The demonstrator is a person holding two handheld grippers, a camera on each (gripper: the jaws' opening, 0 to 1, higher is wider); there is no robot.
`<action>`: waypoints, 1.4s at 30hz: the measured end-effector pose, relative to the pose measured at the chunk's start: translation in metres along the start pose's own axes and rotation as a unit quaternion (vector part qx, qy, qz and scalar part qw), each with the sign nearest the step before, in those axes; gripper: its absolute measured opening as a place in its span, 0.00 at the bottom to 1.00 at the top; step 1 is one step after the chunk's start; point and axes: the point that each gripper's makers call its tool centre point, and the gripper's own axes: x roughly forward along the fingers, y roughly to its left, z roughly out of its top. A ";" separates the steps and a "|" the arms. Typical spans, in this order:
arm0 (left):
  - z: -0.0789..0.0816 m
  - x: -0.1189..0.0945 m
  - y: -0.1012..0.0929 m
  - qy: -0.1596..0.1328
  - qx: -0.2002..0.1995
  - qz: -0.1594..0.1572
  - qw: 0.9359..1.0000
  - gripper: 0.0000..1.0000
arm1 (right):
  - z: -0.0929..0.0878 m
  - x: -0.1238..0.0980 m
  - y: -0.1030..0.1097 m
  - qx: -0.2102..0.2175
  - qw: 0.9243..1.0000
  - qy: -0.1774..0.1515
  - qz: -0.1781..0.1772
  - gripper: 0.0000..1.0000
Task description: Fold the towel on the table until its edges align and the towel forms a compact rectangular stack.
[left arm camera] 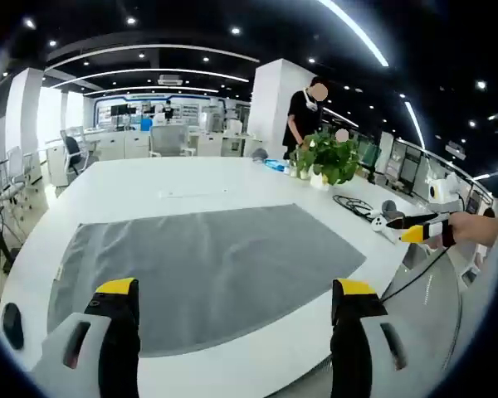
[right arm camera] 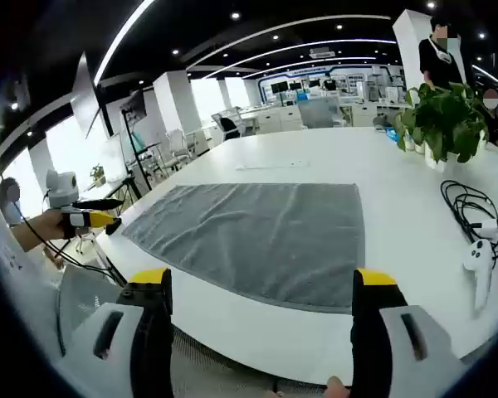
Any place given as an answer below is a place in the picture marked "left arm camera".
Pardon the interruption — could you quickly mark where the black oval mouse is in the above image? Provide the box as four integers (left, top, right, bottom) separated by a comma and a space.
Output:
2, 302, 25, 352

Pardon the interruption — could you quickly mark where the grey mesh-back office chair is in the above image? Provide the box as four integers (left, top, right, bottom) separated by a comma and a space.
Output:
149, 124, 196, 158

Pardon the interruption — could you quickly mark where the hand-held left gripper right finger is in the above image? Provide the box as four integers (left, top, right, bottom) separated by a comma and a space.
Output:
329, 278, 447, 398

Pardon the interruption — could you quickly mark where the white handheld controller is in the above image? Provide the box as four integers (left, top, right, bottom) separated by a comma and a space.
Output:
371, 213, 399, 244

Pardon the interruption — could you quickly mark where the black office chair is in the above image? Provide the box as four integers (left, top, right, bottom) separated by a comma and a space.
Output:
60, 129, 90, 175

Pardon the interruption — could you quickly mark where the white table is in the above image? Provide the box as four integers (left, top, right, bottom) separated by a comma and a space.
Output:
0, 156, 461, 398

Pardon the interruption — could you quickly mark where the blue packet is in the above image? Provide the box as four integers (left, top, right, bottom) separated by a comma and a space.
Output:
263, 158, 291, 173

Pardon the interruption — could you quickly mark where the black coiled cable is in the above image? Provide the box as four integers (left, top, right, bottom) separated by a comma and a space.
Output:
333, 194, 374, 219

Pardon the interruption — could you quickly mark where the grey towel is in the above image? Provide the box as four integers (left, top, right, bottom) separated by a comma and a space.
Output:
46, 203, 367, 358

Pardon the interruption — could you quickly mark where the white frame chair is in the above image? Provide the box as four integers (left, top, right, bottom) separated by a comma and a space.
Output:
0, 144, 38, 208

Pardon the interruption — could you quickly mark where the green potted plant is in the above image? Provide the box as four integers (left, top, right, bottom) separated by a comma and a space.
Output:
292, 130, 364, 190

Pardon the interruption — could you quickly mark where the person's right hand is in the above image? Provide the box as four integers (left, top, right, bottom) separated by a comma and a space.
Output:
426, 211, 498, 251

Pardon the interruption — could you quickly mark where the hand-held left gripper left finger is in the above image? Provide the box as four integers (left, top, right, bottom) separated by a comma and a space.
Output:
28, 277, 144, 398

